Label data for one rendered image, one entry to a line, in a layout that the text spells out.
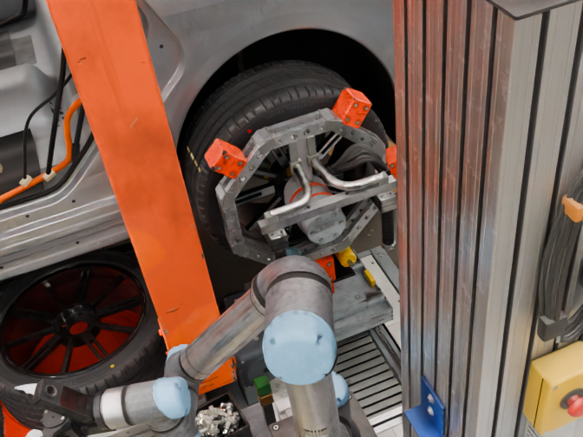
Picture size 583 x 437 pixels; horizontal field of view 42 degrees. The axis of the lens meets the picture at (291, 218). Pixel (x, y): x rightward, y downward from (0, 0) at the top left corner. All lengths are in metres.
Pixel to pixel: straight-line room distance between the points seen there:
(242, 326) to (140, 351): 1.12
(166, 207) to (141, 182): 0.10
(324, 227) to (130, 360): 0.76
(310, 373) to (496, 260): 0.43
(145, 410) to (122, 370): 1.06
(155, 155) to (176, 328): 0.56
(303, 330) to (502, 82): 0.56
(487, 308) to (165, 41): 1.43
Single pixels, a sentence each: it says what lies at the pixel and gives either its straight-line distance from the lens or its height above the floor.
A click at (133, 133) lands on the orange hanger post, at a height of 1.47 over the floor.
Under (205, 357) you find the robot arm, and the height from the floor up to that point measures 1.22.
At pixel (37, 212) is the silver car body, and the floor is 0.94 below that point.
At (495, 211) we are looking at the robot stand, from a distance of 0.88.
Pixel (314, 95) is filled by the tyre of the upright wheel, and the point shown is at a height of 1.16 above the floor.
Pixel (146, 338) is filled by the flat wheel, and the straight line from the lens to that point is 2.53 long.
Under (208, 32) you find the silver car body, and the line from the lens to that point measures 2.19.
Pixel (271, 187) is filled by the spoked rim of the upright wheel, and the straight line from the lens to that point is 2.40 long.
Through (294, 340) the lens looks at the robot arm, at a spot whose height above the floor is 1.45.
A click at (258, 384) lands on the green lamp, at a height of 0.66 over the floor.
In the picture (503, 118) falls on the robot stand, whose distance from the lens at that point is 0.81.
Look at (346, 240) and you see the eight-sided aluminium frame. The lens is 2.52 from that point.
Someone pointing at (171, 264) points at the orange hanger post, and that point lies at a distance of 1.91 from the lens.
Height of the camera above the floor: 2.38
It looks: 42 degrees down
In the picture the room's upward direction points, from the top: 9 degrees counter-clockwise
